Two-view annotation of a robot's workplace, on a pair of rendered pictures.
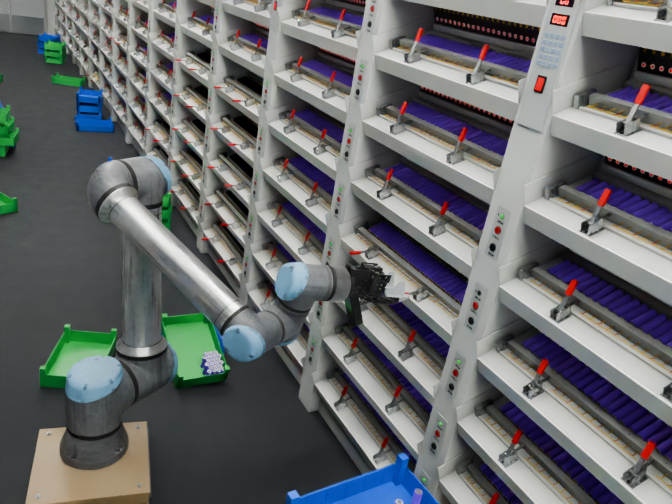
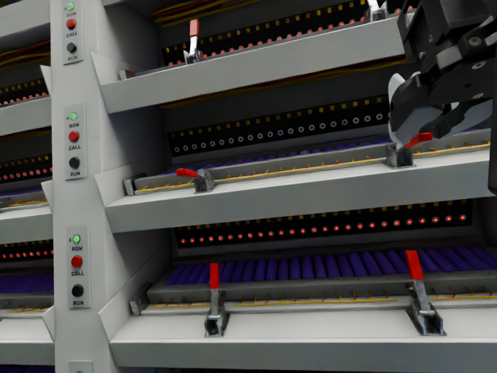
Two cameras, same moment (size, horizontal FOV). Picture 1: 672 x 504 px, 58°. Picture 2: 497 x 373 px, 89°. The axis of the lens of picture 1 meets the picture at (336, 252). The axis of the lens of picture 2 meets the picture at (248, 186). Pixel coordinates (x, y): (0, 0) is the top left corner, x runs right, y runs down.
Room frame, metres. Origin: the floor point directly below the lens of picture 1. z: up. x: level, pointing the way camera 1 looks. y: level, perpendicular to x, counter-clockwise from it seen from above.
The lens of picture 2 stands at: (1.42, 0.12, 0.69)
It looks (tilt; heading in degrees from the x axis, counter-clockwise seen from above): 6 degrees up; 314
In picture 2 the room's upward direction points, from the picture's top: 6 degrees counter-clockwise
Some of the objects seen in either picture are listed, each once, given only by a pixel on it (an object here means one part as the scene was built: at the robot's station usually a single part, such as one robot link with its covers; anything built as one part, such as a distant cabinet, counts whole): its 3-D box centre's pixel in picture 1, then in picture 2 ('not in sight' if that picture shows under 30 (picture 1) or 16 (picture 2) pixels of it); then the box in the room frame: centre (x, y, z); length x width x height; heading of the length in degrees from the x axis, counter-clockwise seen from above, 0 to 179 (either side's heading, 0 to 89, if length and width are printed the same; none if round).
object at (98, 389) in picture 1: (97, 393); not in sight; (1.38, 0.60, 0.32); 0.17 x 0.15 x 0.18; 153
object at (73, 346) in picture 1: (80, 356); not in sight; (1.89, 0.89, 0.04); 0.30 x 0.20 x 0.08; 10
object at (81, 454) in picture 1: (94, 433); not in sight; (1.36, 0.60, 0.18); 0.19 x 0.19 x 0.10
